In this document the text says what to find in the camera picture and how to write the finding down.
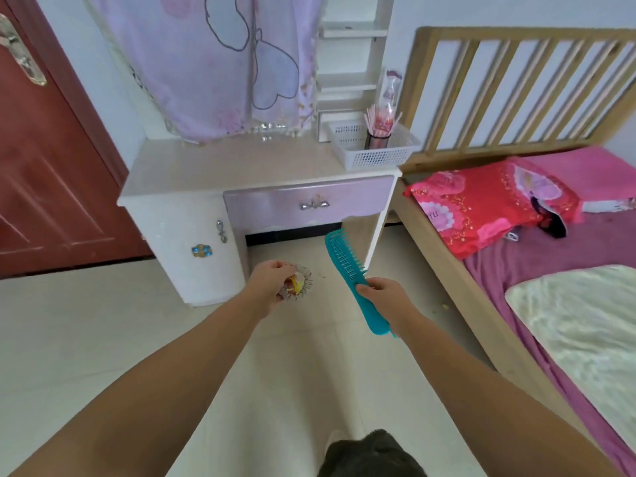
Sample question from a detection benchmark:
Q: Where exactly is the person's left hand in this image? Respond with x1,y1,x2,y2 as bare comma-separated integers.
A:
245,260,297,319

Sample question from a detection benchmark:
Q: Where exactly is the person's right hand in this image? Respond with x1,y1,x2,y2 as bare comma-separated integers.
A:
356,277,423,338

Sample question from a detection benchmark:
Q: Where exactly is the teal plastic comb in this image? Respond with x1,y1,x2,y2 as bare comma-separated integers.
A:
324,230,397,339

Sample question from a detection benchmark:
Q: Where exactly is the person's left forearm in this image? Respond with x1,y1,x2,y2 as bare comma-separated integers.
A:
10,288,279,477

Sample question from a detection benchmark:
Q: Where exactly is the person's right forearm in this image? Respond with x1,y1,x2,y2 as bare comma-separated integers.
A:
395,313,622,477

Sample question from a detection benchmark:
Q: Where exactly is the purple drawer front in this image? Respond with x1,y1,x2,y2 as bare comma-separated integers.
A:
223,176,395,232

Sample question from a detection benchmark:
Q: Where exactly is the white dressing table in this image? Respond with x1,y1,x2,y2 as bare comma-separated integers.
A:
117,135,402,307

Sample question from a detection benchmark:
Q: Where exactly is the white cabinet door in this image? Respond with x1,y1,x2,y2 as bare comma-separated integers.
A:
127,196,246,307

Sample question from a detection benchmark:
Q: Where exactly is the red floral pillow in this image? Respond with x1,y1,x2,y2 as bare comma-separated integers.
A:
403,158,583,261

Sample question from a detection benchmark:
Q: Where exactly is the white plastic basket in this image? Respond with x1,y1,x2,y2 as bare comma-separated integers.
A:
325,119,422,172

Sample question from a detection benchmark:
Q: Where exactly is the dark cup with pink sticks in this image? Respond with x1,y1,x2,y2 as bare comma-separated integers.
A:
364,105,402,150

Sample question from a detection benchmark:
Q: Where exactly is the person's dark clothing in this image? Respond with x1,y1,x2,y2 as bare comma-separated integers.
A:
317,429,428,477

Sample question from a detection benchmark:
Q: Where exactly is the purple bed sheet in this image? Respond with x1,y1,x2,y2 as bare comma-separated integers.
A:
463,209,636,476

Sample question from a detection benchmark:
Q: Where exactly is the black cloth item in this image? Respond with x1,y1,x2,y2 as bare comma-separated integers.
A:
530,196,568,239

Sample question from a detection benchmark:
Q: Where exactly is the clear plastic wrapped item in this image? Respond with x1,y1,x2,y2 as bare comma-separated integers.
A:
378,69,402,120

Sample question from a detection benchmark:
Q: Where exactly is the white shelf unit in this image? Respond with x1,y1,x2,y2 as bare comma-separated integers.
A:
316,0,395,143

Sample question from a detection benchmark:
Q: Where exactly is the cream patterned blanket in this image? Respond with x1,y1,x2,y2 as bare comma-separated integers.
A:
505,264,636,455

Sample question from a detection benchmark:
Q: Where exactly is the purple butterfly cloth cover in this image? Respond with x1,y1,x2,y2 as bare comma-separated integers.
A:
84,0,325,143

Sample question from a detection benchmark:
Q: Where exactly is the pink pillow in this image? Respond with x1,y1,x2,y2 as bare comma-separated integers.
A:
512,146,636,214

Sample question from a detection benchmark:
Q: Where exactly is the red brown wooden door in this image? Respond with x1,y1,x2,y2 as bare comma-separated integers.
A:
0,0,154,280

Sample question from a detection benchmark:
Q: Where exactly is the wooden bed frame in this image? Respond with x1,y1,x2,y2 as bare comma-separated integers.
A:
391,26,636,443

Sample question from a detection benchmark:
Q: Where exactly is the golden door handle plate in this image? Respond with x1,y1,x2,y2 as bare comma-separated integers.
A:
0,14,48,87

